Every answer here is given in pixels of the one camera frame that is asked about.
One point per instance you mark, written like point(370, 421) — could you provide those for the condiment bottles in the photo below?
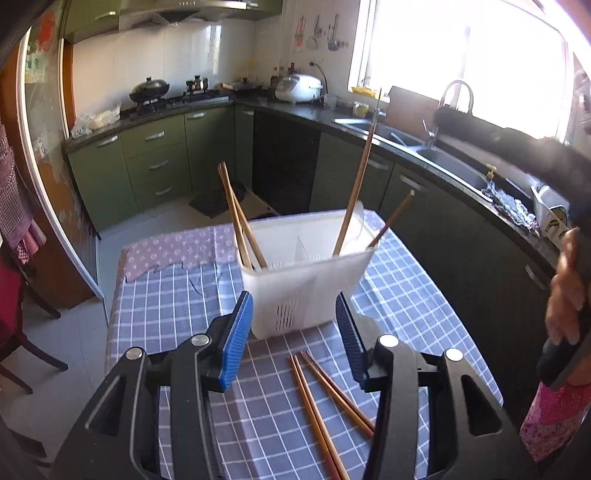
point(280, 77)

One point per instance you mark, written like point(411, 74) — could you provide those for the green base cabinets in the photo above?
point(157, 157)

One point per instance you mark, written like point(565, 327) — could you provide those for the wall utensil rack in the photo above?
point(318, 32)

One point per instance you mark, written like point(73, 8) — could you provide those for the blue checked tablecloth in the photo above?
point(184, 304)

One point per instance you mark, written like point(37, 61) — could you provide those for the black kitchen countertop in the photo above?
point(295, 110)

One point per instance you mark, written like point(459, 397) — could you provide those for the kitchen window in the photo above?
point(461, 50)

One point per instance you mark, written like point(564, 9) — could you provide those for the light bamboo chopstick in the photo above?
point(247, 233)
point(235, 217)
point(358, 175)
point(392, 217)

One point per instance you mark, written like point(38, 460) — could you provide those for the wooden cutting board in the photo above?
point(411, 108)

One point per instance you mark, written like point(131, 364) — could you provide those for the small black pot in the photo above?
point(197, 84)

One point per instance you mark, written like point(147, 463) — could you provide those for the steel range hood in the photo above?
point(184, 11)

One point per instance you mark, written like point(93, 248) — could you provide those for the white plastic container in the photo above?
point(551, 207)

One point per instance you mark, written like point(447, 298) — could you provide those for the soap pump bottle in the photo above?
point(490, 177)

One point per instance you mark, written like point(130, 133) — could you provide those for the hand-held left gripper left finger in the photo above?
point(235, 341)

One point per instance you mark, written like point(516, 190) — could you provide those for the red wooden chair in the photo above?
point(14, 314)

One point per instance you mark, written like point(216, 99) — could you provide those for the black wok with lid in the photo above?
point(150, 90)

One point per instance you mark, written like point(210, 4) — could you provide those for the person's right forearm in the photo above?
point(554, 420)

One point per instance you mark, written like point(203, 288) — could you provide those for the purple patterned cloth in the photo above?
point(184, 247)

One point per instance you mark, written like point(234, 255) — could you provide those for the white plastic utensil holder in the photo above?
point(300, 286)

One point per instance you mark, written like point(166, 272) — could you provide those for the yellow dish on sill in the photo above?
point(364, 91)

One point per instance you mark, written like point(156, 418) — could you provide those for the tall steel faucet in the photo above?
point(455, 87)

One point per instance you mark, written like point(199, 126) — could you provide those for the dark floor mat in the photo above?
point(214, 201)

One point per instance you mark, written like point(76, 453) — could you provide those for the person's right hand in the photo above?
point(565, 295)

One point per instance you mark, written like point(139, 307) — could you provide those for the white plastic bag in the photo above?
point(94, 122)

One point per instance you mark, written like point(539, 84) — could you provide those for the small steel faucet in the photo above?
point(375, 113)

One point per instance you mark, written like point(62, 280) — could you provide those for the white rice cooker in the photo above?
point(299, 87)

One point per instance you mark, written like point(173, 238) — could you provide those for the decorated glass sliding door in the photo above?
point(51, 152)

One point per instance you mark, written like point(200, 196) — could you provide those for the green wall cabinets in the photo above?
point(87, 18)

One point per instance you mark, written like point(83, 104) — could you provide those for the steel double sink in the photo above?
point(443, 159)

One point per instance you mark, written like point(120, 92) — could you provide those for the black gas stove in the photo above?
point(184, 100)

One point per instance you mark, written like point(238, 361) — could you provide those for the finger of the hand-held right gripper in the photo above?
point(480, 131)

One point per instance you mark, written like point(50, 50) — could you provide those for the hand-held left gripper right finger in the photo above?
point(352, 341)

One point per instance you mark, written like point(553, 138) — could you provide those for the clear plastic spoon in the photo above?
point(358, 221)

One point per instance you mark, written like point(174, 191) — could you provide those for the purple checked apron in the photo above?
point(16, 198)

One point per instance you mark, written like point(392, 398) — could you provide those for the reddish brown wooden chopstick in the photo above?
point(344, 390)
point(314, 415)
point(323, 417)
point(339, 397)

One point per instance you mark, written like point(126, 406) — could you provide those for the patterned cup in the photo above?
point(360, 109)

